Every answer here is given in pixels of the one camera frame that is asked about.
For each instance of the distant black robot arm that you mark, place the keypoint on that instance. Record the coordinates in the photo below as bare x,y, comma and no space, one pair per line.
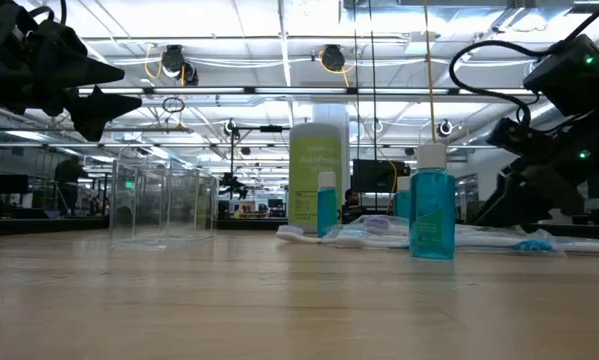
231,185

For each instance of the green exit sign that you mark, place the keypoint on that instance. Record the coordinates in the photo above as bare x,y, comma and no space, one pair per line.
129,184

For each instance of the green disinfecting wipes canister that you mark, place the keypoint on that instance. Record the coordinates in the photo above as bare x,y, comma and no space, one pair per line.
314,175

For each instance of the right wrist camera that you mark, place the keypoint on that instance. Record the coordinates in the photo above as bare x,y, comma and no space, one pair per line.
514,135

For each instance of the clear acrylic organizer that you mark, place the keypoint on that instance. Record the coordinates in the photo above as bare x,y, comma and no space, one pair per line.
164,210

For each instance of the teal mouthwash bottle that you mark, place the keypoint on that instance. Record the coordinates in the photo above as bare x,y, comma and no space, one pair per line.
402,202

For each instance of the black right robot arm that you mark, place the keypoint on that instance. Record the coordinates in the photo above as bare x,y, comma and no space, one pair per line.
579,80

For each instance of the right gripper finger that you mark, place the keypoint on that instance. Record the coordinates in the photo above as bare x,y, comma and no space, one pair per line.
544,195
496,200

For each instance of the long ceiling light strip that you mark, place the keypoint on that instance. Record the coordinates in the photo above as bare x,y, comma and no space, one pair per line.
299,91

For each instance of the person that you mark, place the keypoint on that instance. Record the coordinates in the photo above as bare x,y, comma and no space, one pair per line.
69,185
351,205

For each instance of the black monitor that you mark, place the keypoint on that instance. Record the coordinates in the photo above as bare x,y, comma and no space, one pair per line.
376,175
9,184

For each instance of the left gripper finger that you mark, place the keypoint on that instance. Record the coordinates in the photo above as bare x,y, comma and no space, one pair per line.
91,72
99,110

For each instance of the blue toothpaste tube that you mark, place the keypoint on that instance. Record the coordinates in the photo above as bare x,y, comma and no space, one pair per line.
327,210

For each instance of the small teal tube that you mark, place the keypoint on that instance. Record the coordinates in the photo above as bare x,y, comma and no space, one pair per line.
432,210

